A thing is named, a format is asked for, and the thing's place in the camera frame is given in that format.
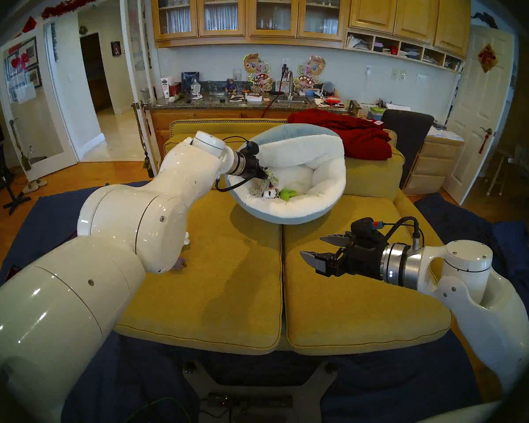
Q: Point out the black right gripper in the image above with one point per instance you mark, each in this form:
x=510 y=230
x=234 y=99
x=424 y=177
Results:
x=361 y=259

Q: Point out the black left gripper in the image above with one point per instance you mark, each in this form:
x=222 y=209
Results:
x=255 y=167

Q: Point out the grey green plush toy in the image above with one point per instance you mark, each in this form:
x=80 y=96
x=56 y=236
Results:
x=264 y=185

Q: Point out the white llama plush rainbow trim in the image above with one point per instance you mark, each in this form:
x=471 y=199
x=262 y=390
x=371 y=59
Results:
x=271 y=194

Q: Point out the green cactus plush toy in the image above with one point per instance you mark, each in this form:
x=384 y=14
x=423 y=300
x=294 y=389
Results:
x=288 y=194

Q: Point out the purple plush toy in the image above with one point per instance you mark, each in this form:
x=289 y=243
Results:
x=180 y=264

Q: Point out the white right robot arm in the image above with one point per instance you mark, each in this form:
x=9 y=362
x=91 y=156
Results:
x=489 y=316

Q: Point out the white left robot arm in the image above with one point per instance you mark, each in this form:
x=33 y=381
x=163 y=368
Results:
x=114 y=259

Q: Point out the blue white plush dog bed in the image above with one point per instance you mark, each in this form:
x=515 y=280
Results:
x=317 y=162

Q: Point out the granite kitchen counter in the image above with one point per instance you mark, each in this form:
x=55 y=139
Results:
x=211 y=102

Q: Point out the chrome kitchen faucet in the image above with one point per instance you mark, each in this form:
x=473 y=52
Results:
x=290 y=85

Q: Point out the cartoon child paper decoration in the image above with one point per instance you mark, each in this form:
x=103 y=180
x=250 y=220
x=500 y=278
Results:
x=311 y=69
x=256 y=69

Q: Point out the red blanket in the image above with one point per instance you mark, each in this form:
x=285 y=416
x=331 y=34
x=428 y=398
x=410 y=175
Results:
x=361 y=140

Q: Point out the yellow fabric sofa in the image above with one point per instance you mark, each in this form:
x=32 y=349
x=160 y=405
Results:
x=229 y=312

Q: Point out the white tube bottle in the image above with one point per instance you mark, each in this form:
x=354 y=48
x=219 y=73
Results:
x=165 y=88

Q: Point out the wooden drawer cabinet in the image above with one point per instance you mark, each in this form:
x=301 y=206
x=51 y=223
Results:
x=432 y=166

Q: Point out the dark office chair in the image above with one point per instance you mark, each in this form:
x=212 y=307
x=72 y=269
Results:
x=407 y=135

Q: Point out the white framed glass door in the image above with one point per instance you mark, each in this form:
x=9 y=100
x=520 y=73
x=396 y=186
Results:
x=125 y=52
x=64 y=96

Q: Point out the crumpled blue cloth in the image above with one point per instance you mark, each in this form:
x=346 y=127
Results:
x=511 y=232

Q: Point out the white panel door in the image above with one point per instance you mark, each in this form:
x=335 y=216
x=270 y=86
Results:
x=476 y=109

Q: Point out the beige slipper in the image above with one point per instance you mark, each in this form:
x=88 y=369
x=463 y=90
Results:
x=41 y=182
x=30 y=188

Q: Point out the navy blue floor blanket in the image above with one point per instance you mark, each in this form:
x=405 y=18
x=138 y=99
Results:
x=136 y=382

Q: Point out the red tinsel garland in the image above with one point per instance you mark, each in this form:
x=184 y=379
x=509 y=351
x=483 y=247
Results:
x=75 y=2

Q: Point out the black tripod stand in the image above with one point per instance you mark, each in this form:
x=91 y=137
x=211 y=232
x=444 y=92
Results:
x=9 y=197

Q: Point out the red diamond door ornament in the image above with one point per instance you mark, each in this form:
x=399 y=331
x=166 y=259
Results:
x=487 y=57

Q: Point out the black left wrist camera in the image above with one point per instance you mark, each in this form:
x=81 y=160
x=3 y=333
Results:
x=250 y=148

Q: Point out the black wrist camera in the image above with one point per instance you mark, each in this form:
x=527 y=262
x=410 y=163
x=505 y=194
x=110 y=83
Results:
x=250 y=148
x=366 y=230

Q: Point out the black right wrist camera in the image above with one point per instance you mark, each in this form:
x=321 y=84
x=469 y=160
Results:
x=366 y=230

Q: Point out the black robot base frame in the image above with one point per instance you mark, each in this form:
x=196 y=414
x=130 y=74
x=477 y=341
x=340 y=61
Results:
x=260 y=400

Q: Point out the wooden wall cabinets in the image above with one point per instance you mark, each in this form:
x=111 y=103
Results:
x=374 y=8

